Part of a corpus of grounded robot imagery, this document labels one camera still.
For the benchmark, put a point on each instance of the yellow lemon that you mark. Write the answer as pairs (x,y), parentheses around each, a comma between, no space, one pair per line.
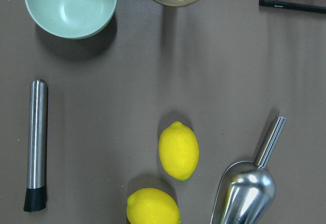
(151,205)
(178,151)

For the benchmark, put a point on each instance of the mint green bowl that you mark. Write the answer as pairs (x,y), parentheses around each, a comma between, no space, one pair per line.
(71,19)

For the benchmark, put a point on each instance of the steel muddler black tip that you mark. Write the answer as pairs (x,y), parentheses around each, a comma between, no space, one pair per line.
(36,195)

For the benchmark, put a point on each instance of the steel ice scoop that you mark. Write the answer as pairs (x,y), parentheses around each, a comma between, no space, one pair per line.
(247,189)

